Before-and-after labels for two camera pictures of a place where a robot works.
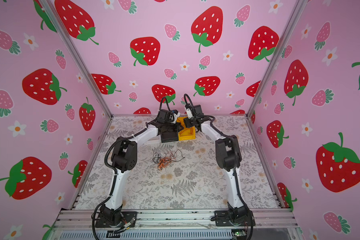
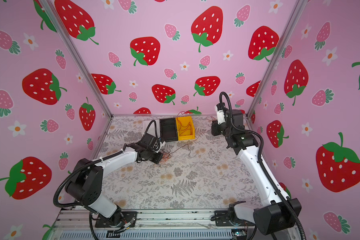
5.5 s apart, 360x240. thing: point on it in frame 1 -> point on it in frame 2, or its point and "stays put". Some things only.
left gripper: (176, 126) -> (157, 160)
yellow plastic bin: (186, 133) stays put
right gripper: (188, 122) -> (214, 131)
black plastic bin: (171, 136) stays put
